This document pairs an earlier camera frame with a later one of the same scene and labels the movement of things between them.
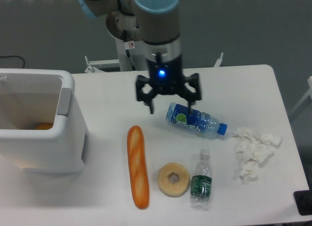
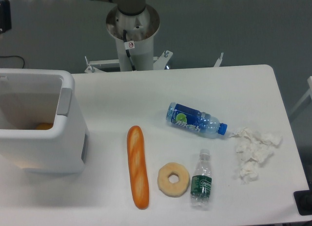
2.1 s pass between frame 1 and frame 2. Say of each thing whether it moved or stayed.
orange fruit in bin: stayed
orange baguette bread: stayed
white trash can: stayed
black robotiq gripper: moved
